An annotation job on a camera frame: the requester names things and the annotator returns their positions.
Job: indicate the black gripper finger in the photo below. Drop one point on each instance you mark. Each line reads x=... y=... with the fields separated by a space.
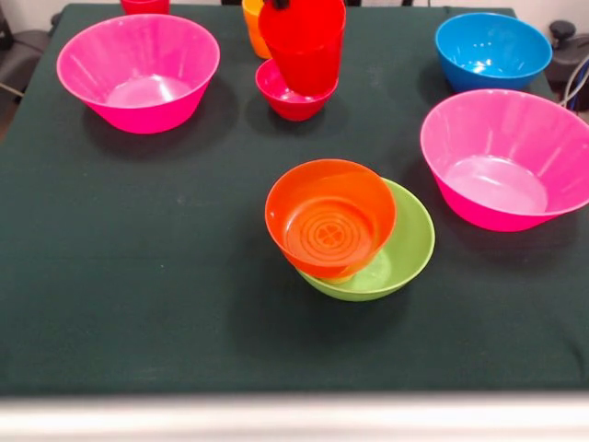
x=281 y=3

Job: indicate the green bowl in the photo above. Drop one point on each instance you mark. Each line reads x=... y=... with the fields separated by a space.
x=409 y=248

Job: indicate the black pedestal leg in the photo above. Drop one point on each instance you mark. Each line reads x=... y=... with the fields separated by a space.
x=563 y=50

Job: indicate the blue bowl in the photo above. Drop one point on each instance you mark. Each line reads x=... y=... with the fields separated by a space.
x=492 y=55

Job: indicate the orange bowl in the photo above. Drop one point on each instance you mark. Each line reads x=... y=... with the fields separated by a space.
x=329 y=221

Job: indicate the crimson cup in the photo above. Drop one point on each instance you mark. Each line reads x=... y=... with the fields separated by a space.
x=145 y=5

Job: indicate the small crimson bowl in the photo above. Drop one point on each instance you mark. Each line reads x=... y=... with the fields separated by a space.
x=294 y=108

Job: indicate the dark green tablecloth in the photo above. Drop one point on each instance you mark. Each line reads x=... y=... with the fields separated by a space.
x=138 y=299

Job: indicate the yellow cup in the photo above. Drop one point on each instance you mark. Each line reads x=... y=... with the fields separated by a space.
x=339 y=277

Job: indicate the red cup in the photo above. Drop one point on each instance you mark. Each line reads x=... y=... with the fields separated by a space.
x=308 y=50

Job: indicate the large pink bowl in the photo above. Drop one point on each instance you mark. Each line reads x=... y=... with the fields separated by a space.
x=138 y=78
x=501 y=175

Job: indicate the orange cup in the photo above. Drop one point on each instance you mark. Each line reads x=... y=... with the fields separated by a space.
x=253 y=32

